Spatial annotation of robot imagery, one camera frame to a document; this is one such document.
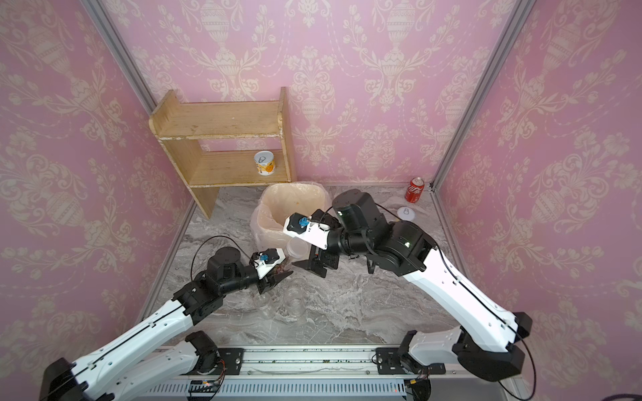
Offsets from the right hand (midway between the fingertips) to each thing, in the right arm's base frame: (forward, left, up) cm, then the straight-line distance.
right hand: (303, 238), depth 57 cm
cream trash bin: (+28, +12, -19) cm, 36 cm away
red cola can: (+42, -45, -32) cm, 69 cm away
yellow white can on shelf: (+41, +16, -10) cm, 46 cm away
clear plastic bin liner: (+29, +12, -18) cm, 36 cm away
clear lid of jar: (+1, +2, -6) cm, 7 cm away
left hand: (+3, +6, -18) cm, 20 cm away
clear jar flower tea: (-2, +6, -9) cm, 11 cm away
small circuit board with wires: (-23, +33, -40) cm, 57 cm away
